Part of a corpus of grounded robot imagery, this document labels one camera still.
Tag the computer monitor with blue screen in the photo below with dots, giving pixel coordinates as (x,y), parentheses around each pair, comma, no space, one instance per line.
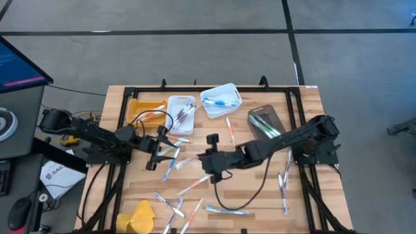
(16,68)

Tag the black keyboard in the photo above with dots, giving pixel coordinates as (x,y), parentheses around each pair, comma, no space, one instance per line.
(4,178)

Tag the white round device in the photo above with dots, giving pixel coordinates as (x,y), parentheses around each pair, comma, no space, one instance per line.
(8,125)

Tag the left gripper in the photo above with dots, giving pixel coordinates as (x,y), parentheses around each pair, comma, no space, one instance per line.
(151,144)

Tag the purple toothbrush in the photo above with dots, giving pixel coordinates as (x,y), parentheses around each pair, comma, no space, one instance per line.
(187,109)
(282,193)
(192,111)
(169,204)
(183,112)
(288,169)
(180,117)
(172,216)

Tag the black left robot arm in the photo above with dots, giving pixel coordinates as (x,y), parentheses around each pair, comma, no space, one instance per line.
(97,135)

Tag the wide white plastic bin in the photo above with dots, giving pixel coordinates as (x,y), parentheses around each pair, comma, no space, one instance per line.
(227,91)

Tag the black stand leg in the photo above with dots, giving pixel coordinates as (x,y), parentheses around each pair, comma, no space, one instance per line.
(403,128)

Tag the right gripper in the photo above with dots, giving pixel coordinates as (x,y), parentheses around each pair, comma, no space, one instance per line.
(221,161)

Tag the grey computer desk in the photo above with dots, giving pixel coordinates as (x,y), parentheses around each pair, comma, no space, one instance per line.
(22,107)

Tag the white paper box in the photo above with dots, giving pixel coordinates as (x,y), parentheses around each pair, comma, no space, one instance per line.
(61,180)

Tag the black stand foot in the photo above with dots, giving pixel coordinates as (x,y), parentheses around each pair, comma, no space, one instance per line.
(413,19)

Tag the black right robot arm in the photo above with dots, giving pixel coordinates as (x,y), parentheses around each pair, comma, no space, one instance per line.
(292,133)

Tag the orange plastic bin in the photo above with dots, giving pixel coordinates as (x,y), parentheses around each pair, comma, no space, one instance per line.
(135,105)

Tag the dark translucent plastic bin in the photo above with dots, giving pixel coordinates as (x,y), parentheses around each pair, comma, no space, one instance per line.
(269,110)

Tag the black computer mouse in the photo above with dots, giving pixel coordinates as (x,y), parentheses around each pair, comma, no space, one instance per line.
(19,213)

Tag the narrow white plastic bin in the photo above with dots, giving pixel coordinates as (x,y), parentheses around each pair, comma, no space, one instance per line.
(177,130)

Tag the yellow crumpled cloth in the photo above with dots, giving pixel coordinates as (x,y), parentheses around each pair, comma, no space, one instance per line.
(143,216)

